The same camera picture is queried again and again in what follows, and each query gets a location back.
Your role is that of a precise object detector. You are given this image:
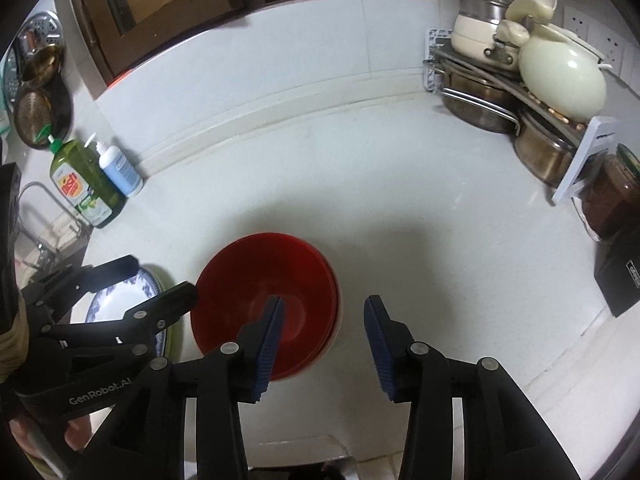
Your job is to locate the large steel pan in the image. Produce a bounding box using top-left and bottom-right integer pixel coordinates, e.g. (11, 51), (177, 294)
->
(423, 60), (521, 136)

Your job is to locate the glass jar dark sauce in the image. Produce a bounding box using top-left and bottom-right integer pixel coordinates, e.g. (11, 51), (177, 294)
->
(582, 143), (640, 240)

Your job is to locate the blue white pump bottle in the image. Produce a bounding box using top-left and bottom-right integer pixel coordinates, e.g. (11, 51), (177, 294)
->
(85, 132), (144, 198)

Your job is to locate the red and black bowl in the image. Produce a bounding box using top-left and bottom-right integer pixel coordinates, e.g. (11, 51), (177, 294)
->
(190, 231), (342, 382)

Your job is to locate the black knife block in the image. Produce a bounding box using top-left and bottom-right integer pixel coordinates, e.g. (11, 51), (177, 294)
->
(594, 226), (640, 318)

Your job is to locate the cream ceramic pot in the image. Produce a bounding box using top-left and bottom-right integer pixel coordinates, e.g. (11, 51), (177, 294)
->
(496, 0), (612, 122)

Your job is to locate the blue floral plate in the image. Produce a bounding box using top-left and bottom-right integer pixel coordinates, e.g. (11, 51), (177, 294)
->
(83, 264), (170, 359)

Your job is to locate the small steel pot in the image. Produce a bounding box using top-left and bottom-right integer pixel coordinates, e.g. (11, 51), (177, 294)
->
(514, 107), (576, 188)

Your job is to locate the person's left hand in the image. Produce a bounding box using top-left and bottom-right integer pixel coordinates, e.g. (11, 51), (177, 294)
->
(9, 414), (92, 458)

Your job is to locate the hanging round strainer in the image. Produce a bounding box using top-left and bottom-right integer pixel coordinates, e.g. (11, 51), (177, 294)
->
(13, 76), (73, 150)

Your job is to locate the white wall socket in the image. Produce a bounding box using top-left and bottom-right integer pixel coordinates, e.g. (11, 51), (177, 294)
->
(563, 6), (636, 84)

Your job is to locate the white corner pot rack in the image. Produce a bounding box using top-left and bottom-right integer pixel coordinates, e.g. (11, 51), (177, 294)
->
(427, 29), (617, 203)

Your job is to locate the cream pot with steel lid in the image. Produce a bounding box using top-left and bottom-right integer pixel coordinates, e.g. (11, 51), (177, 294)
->
(450, 0), (518, 73)

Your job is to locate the brass hanging ladle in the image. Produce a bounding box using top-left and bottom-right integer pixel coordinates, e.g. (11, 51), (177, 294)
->
(22, 44), (63, 88)

